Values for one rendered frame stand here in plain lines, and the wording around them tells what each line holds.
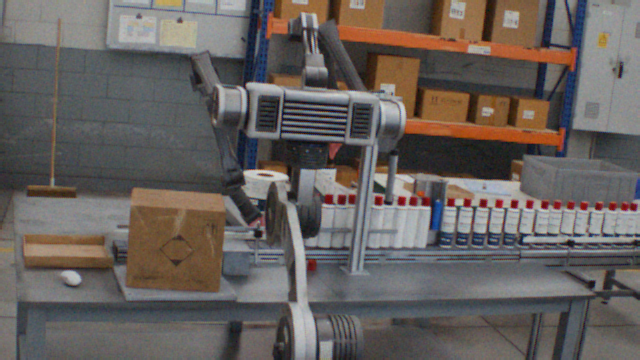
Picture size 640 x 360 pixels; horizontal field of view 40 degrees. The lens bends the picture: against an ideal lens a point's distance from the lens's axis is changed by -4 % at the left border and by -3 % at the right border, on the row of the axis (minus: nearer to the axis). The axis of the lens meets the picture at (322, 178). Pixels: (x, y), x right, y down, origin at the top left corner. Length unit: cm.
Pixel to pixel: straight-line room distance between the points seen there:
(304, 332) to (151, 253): 71
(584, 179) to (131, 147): 404
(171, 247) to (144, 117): 496
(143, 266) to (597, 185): 319
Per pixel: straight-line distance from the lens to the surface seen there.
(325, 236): 339
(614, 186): 545
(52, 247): 332
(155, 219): 282
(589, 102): 859
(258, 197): 384
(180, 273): 287
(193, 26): 758
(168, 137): 780
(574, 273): 396
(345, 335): 240
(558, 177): 521
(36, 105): 774
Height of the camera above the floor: 180
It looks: 11 degrees down
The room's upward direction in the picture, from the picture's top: 6 degrees clockwise
